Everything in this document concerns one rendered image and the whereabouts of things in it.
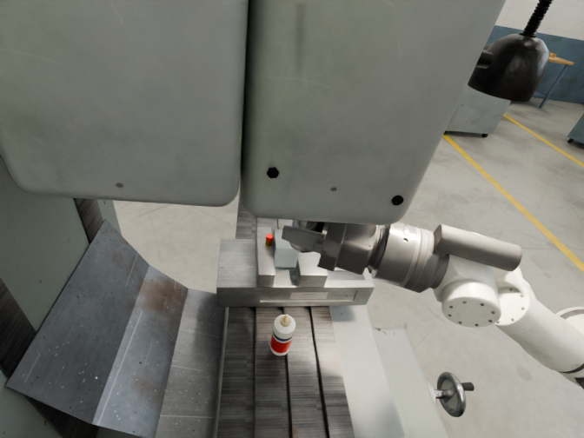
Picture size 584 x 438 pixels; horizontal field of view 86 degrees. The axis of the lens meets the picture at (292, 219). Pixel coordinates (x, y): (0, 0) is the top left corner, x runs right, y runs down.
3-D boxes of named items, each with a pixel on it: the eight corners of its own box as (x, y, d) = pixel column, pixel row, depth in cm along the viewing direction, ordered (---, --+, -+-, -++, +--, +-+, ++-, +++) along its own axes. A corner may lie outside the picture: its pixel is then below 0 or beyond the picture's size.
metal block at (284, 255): (292, 248, 75) (296, 229, 71) (295, 268, 71) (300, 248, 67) (270, 248, 74) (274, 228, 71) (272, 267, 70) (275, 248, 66)
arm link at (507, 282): (430, 242, 49) (488, 288, 52) (430, 288, 43) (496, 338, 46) (469, 222, 45) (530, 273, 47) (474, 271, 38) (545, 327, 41)
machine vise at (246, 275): (350, 260, 87) (361, 229, 80) (366, 306, 75) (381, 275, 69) (220, 257, 81) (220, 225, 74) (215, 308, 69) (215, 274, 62)
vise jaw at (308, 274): (313, 240, 80) (315, 228, 78) (324, 287, 69) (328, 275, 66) (289, 239, 79) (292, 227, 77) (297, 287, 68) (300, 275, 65)
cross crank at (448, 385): (446, 381, 101) (463, 363, 94) (464, 423, 92) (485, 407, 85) (400, 382, 99) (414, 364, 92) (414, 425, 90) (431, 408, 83)
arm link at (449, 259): (400, 252, 51) (472, 274, 49) (394, 309, 44) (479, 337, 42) (428, 201, 43) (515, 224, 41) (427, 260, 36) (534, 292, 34)
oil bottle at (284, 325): (288, 337, 66) (296, 306, 59) (290, 356, 63) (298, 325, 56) (269, 337, 66) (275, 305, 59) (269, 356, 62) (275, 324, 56)
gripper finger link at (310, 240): (284, 222, 45) (327, 234, 44) (282, 238, 47) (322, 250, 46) (281, 228, 44) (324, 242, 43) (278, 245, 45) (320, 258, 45)
